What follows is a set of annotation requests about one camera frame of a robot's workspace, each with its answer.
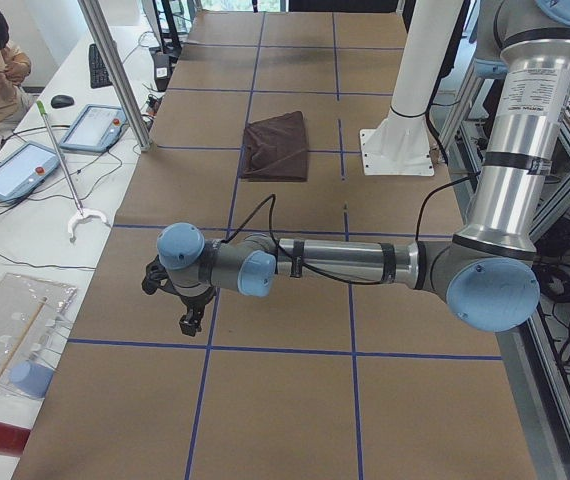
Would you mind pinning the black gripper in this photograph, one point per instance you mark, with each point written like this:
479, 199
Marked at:
193, 302

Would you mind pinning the dark brown t-shirt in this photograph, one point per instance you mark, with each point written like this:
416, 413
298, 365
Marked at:
276, 149

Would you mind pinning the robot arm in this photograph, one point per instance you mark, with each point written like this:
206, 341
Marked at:
483, 273

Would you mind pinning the blue tape grid lines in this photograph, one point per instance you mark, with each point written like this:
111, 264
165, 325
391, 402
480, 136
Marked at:
319, 379

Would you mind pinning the reacher grabber tool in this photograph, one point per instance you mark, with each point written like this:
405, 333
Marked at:
82, 213

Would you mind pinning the wooden stick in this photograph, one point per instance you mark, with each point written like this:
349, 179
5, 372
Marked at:
19, 340

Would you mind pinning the light blue cup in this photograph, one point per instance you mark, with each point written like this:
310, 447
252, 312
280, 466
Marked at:
31, 378

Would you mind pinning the clear plastic bag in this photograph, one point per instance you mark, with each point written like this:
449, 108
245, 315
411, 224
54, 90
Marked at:
45, 342

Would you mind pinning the far teach pendant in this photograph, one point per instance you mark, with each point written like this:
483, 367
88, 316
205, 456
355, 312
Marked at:
96, 129

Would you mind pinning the teach pendant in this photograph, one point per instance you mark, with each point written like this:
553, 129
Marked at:
96, 129
25, 169

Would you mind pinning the near teach pendant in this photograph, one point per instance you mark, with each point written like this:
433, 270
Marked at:
25, 169

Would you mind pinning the black computer mouse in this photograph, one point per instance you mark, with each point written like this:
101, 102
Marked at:
61, 101

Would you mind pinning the black keyboard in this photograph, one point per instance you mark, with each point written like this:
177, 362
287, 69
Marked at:
98, 72

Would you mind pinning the black electronics box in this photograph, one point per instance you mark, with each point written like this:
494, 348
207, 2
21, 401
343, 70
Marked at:
162, 70

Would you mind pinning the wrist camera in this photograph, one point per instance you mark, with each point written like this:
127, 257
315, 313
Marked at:
156, 278

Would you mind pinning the white camera mast base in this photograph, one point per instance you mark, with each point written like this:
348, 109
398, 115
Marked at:
400, 146

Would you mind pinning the aluminium frame post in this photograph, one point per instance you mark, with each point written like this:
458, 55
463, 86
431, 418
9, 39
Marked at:
107, 47

